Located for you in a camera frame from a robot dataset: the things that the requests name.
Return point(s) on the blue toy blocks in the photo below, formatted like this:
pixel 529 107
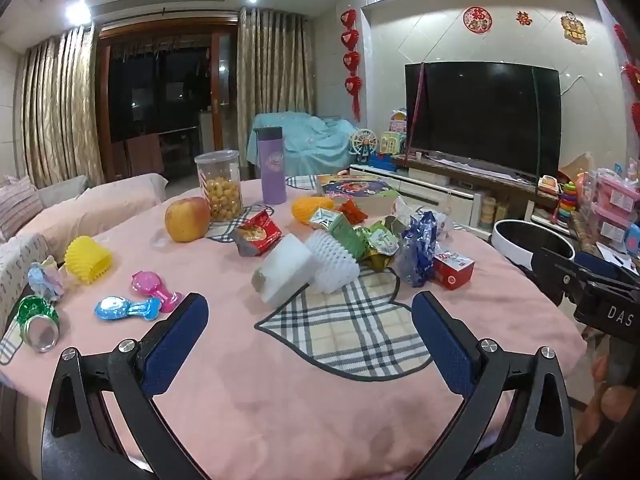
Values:
pixel 382 160

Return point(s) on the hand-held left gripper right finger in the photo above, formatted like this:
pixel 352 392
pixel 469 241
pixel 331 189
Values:
pixel 445 345

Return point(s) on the red orange snack wrapper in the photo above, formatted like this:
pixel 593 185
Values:
pixel 352 210

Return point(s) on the beige patterned curtain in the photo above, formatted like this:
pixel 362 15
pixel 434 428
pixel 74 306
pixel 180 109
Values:
pixel 55 105
pixel 275 60

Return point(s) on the gold green foil wrapper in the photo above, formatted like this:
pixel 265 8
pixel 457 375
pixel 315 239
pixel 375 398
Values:
pixel 380 245

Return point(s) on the green snack packets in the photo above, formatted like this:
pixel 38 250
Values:
pixel 345 240

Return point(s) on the teal cloth cover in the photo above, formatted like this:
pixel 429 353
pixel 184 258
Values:
pixel 310 140

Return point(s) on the blue foil toy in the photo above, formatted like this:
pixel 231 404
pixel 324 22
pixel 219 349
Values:
pixel 122 307

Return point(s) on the gold wall decal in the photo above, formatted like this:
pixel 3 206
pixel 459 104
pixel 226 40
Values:
pixel 574 27

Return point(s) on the stacked cream containers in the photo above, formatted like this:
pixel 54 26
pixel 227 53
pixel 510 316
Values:
pixel 487 210

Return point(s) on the small red wall decal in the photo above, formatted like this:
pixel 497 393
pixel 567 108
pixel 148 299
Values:
pixel 523 18

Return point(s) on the person's right hand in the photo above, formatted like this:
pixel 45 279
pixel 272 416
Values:
pixel 607 410

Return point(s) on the wooden frame glass door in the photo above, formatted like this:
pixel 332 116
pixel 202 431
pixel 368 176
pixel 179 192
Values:
pixel 165 85

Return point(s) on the yellow foam fruit net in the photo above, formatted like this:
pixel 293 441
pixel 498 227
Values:
pixel 87 260

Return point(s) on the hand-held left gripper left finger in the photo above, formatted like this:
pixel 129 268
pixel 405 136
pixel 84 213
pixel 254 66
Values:
pixel 175 345

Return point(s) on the striped pillow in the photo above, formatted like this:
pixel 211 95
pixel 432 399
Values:
pixel 17 205

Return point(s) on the green foil jelly cup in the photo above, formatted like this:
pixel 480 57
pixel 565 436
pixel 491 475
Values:
pixel 35 320

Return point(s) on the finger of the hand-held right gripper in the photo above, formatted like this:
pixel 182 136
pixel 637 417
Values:
pixel 592 260
pixel 550 272

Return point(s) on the small red box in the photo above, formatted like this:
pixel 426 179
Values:
pixel 452 270

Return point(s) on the brown cardboard box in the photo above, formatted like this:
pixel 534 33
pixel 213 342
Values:
pixel 575 164

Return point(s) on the pink foil toy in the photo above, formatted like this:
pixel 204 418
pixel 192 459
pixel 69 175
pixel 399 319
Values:
pixel 155 287

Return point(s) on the red heart hanging decoration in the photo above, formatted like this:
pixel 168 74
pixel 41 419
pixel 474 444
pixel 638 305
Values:
pixel 351 55
pixel 630 75

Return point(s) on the colourful puzzle box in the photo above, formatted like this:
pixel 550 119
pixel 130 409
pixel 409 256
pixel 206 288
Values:
pixel 357 187

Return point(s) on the red yellow apple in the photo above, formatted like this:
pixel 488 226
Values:
pixel 187 220

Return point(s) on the white television cabinet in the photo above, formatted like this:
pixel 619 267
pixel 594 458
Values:
pixel 450 187

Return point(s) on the clear snack jar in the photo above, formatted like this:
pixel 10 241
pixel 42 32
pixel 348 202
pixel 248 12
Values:
pixel 220 190

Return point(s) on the toy cash register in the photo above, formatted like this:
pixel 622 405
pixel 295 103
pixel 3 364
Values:
pixel 547 183

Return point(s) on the white round trash bin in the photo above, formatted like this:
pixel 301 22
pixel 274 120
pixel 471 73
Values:
pixel 502 247

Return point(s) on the white foam fruit net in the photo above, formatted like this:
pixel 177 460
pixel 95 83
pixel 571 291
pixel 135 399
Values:
pixel 332 260

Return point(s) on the blue white snack bag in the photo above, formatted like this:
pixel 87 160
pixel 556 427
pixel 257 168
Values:
pixel 420 250

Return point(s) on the purple thermos bottle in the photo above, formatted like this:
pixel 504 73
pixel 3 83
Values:
pixel 272 170

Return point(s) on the black flat television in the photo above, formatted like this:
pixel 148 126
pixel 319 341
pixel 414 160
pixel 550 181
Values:
pixel 482 115

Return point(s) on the orange foam fruit net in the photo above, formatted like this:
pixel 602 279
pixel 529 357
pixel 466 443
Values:
pixel 310 207

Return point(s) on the round red wall decal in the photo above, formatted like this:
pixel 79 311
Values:
pixel 476 20

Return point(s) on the pale blue foil wrapper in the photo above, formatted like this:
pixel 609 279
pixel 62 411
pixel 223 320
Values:
pixel 45 280

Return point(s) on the red snack packet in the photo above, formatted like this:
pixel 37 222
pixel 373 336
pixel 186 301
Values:
pixel 255 235

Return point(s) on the white ferris wheel toy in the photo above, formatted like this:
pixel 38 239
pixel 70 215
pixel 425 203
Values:
pixel 361 145

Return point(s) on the white foam block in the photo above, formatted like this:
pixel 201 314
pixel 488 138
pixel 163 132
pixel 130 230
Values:
pixel 285 272

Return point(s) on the pink covered sofa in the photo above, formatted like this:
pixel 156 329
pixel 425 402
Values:
pixel 100 205

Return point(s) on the pink toy house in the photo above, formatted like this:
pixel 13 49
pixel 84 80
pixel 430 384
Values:
pixel 397 120

